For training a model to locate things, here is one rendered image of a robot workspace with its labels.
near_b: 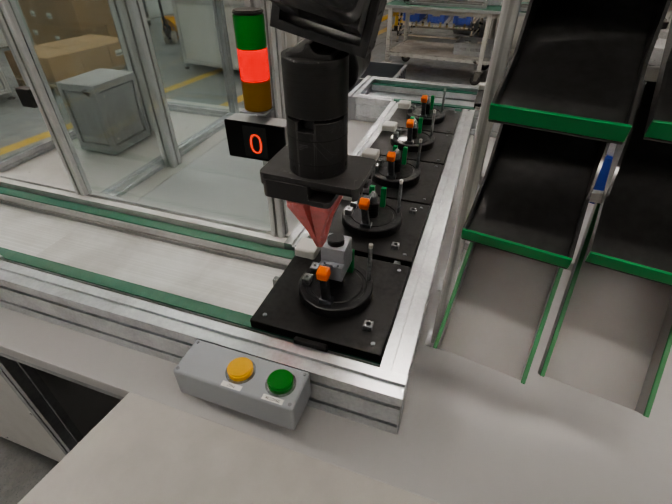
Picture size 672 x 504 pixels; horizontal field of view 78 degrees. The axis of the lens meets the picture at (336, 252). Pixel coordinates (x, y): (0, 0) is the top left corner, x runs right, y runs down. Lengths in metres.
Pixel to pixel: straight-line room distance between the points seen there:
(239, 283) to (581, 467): 0.69
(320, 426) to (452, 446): 0.22
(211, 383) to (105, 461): 0.21
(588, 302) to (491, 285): 0.14
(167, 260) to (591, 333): 0.84
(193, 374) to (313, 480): 0.25
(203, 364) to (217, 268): 0.30
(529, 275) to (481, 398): 0.25
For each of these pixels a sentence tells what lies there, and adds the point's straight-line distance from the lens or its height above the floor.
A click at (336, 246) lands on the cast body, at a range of 0.71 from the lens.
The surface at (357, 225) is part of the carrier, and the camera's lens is 0.94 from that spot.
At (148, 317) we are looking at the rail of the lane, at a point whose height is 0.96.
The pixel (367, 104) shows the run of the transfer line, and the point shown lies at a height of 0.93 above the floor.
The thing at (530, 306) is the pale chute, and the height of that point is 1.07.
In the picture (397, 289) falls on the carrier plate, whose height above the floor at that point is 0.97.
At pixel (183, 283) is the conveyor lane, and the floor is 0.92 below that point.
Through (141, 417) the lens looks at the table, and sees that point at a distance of 0.83.
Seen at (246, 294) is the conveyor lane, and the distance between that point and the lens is 0.89.
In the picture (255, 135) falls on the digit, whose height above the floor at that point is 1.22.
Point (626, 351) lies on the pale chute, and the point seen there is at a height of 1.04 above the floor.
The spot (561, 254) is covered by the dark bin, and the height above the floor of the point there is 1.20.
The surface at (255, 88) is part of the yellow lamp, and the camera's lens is 0.77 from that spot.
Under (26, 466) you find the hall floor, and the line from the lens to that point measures 2.00.
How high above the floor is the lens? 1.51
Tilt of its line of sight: 38 degrees down
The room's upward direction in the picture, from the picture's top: straight up
